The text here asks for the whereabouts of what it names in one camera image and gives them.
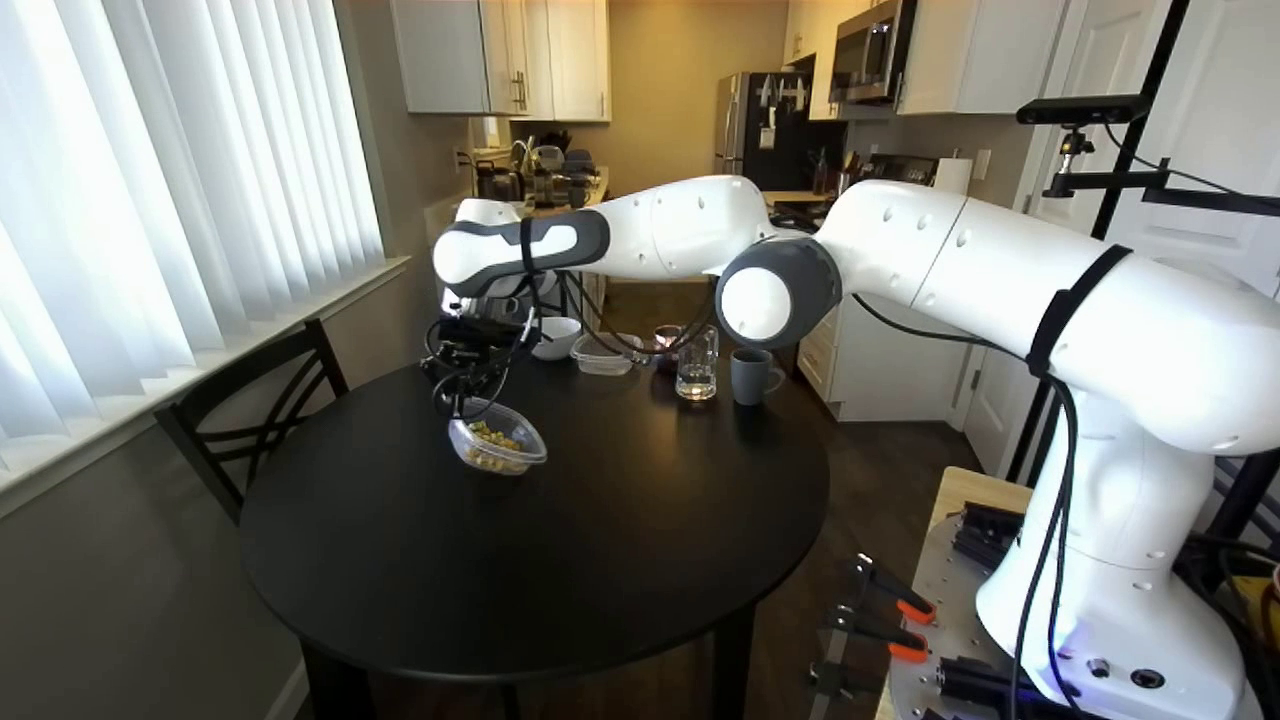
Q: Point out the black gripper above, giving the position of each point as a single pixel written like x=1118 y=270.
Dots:
x=468 y=346

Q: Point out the yellow food pieces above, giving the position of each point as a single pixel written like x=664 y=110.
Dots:
x=496 y=444

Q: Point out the clear plastic food bowl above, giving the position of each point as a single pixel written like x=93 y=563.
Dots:
x=520 y=450

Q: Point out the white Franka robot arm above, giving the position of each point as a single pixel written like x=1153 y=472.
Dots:
x=1162 y=346

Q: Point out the white ceramic bowl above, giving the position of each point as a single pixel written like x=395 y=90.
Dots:
x=558 y=337

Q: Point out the shallow clear plastic container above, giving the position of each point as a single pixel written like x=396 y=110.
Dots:
x=603 y=358

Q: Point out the round black table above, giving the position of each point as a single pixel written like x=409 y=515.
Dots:
x=561 y=546

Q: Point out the copper mug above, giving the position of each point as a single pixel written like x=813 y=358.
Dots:
x=661 y=346

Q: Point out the clear glass jar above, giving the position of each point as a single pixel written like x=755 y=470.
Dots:
x=697 y=379

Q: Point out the dark countertop appliance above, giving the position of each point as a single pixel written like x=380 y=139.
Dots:
x=558 y=167

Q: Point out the dark cup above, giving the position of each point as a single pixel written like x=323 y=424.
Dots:
x=750 y=381

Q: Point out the white upper kitchen cabinets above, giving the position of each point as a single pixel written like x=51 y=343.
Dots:
x=503 y=52

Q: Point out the white vertical blinds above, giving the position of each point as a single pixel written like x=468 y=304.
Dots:
x=163 y=184

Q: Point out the black refrigerator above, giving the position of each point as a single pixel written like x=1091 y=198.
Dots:
x=761 y=130

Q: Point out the white lower kitchen cabinet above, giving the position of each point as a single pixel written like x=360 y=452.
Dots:
x=884 y=364

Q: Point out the black bar clamp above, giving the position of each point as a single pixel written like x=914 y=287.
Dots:
x=841 y=680

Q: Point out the robot mounting bench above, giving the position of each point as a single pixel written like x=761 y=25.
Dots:
x=932 y=584

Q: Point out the steel microwave oven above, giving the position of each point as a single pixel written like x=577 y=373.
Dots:
x=875 y=50

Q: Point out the black clamp blocks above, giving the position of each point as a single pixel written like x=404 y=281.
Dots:
x=988 y=533

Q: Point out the black stereo camera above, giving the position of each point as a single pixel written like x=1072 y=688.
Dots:
x=1082 y=110

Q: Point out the black camera stand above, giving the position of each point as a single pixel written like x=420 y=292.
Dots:
x=1132 y=135

